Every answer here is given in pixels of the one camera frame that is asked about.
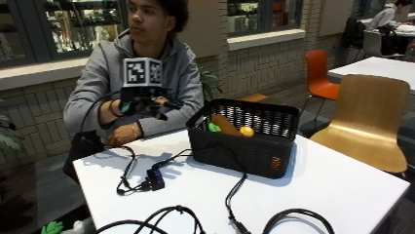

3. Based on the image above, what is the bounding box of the white marker cube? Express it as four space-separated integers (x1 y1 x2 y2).
123 57 165 89

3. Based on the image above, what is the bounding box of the black wristband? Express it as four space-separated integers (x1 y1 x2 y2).
108 98 125 119

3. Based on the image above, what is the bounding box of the green leafy plant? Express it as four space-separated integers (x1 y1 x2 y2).
199 66 224 101

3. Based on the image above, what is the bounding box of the brown toy bread loaf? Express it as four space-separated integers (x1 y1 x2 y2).
211 114 244 137

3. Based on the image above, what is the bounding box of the the person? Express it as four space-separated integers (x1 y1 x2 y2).
63 0 205 148

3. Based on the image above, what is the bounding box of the orange toy fruit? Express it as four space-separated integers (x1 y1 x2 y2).
238 126 257 138

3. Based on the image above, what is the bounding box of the wooden stool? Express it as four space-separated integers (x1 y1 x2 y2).
237 93 270 103

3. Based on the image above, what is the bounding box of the black woven plastic basket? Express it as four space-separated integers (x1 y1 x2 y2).
185 97 301 180

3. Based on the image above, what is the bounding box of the black usb hub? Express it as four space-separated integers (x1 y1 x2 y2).
145 168 167 192

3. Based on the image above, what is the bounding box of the orange plastic chair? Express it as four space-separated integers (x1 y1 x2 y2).
300 49 342 122

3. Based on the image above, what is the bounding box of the green potted plant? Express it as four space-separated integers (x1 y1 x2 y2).
0 106 27 157

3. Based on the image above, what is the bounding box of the green and white soft toy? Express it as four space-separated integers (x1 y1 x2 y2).
40 216 96 234

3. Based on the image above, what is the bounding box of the light wooden chair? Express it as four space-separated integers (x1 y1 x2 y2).
309 73 411 174

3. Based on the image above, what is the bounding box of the white table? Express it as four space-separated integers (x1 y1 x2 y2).
328 56 415 92

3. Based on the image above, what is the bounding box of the grey chair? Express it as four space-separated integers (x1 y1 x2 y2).
362 29 405 59

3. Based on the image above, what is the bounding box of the black cable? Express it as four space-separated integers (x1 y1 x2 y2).
92 205 208 234
103 144 151 196
261 208 338 234
207 142 253 234

